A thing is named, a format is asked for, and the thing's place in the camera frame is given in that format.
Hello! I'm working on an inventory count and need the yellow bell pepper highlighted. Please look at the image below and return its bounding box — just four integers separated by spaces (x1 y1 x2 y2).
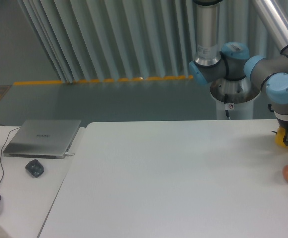
275 126 288 149

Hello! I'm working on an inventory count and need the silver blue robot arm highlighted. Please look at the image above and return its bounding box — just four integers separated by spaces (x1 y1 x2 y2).
189 0 288 148

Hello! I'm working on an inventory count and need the pleated grey curtain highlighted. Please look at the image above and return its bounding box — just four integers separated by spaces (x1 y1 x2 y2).
17 0 288 84

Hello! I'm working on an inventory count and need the silver closed laptop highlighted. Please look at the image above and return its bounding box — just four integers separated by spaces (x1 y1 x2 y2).
3 120 81 159

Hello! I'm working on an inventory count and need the black earbuds case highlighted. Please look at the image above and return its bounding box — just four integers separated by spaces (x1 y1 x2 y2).
25 159 44 178

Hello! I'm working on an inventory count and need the white side table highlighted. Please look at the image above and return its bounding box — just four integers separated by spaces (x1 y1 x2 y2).
0 126 85 238

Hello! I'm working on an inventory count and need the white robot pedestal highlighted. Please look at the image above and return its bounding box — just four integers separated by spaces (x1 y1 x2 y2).
210 77 260 120

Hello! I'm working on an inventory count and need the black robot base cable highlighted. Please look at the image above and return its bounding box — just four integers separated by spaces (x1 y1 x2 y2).
223 93 232 121

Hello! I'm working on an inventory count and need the black mouse cable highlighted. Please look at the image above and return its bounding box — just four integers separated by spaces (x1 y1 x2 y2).
0 124 22 196

